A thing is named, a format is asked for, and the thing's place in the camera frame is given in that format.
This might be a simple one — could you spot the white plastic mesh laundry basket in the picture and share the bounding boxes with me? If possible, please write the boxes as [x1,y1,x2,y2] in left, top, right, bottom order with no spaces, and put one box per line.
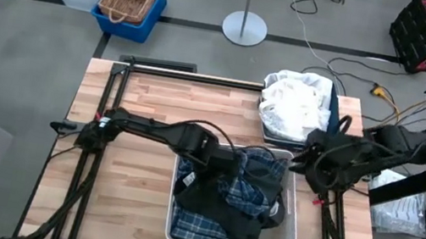
[162,132,313,239]

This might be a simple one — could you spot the black cable loop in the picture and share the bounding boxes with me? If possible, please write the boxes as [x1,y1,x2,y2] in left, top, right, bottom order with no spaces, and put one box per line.
[296,50,402,105]

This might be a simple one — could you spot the small red tool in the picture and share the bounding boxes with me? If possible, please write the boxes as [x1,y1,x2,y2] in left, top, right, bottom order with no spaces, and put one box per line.
[310,194,327,208]

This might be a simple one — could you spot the silver floor lamp stand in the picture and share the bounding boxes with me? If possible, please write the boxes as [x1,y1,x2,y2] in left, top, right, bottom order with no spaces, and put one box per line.
[219,0,280,52]

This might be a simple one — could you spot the black metal table frame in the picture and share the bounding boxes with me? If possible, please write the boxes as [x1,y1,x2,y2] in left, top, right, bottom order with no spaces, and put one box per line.
[12,47,409,239]

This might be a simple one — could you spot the black floor vent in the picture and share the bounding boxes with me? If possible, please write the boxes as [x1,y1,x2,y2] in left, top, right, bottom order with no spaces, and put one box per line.
[119,52,199,75]

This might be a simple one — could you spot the white cable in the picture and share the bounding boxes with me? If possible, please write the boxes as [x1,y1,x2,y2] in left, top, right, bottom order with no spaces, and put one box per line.
[266,0,360,97]

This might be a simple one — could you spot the black cable bundle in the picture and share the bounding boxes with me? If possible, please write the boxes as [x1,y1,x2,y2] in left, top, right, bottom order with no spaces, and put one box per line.
[289,0,364,24]

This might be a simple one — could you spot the black support beam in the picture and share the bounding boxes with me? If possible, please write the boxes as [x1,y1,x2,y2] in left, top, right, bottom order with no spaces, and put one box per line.
[366,155,426,214]

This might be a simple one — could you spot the dark grey hoodie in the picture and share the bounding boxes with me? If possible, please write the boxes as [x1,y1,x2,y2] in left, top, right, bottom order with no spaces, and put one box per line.
[168,167,290,239]

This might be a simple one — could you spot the blue plastic bin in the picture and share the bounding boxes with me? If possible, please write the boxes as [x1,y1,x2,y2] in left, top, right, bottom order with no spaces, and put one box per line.
[87,0,169,47]

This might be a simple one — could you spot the yellow extension cord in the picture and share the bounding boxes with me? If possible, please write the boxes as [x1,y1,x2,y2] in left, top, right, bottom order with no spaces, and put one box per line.
[363,84,426,141]

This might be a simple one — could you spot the clear plastic bag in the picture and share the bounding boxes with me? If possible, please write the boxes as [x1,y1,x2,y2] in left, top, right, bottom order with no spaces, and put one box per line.
[360,165,426,239]

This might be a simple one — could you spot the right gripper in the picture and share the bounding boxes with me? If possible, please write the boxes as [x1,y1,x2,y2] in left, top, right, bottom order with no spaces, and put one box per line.
[286,126,359,194]

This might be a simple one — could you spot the blue plaid shirt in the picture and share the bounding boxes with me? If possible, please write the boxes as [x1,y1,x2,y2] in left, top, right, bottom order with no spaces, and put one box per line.
[166,136,290,239]

